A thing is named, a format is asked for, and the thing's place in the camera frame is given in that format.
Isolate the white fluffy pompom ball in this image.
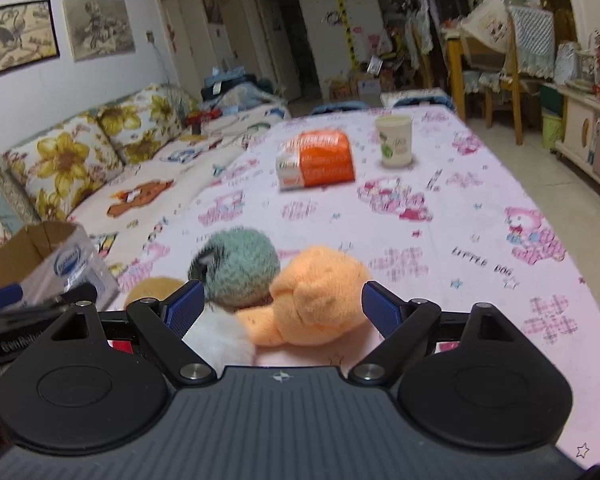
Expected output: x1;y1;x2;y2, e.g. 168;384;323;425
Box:
183;304;256;376

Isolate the orange fleece sock ball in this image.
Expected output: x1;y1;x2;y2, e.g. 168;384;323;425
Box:
236;246;372;348

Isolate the green knit hat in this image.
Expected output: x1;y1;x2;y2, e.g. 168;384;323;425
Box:
187;228;280;310

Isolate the cardboard box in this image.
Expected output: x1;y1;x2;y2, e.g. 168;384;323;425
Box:
0;221;119;310

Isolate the cartoon sofa cover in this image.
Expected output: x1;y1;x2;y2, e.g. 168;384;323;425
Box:
69;104;290;276

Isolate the pink cartoon tablecloth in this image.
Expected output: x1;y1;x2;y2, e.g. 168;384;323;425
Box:
116;106;600;466

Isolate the orange tissue package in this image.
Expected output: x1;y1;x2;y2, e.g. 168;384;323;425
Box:
275;129;355;191

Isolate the floral sofa cushion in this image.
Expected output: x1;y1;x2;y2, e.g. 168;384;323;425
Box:
5;113;124;221

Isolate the white paper cup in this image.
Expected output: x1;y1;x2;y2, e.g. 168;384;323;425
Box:
375;114;413;168

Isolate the green waste bin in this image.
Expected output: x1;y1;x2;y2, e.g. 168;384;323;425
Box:
542;108;564;152

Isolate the cream tv cabinet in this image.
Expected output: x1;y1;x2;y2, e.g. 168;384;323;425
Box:
556;86;600;186

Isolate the framed mouse drawing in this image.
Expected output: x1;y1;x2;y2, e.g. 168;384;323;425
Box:
0;0;60;75

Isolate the wooden chair with covers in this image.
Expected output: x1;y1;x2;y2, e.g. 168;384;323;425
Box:
443;0;556;145

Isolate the giraffe height wall sticker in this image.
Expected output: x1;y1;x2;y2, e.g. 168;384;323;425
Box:
336;0;358;70

